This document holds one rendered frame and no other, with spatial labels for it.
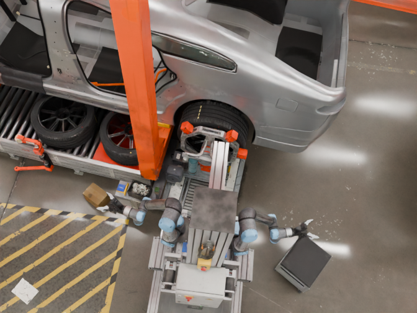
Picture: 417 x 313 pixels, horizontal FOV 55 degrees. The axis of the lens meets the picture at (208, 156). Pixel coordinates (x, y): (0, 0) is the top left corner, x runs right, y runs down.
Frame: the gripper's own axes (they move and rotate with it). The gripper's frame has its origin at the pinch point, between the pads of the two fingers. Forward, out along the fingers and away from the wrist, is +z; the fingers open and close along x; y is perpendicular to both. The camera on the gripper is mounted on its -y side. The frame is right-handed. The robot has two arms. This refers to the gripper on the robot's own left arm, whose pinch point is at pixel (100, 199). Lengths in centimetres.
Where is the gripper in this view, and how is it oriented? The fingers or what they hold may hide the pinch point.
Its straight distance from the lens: 314.7
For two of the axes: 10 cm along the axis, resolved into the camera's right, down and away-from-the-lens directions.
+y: -1.0, 5.7, 8.1
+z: -9.3, -3.3, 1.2
